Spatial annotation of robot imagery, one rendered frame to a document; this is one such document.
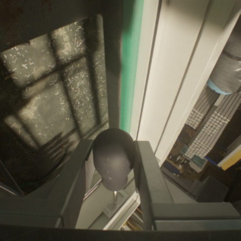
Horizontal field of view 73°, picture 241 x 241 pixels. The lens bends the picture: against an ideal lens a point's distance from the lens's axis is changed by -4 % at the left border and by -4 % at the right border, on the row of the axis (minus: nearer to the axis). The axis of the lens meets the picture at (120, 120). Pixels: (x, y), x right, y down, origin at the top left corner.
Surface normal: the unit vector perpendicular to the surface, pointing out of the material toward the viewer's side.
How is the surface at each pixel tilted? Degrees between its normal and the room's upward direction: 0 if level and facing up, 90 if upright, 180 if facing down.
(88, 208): 90
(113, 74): 90
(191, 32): 90
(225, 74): 85
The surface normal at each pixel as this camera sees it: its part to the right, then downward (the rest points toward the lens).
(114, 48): -0.67, 0.58
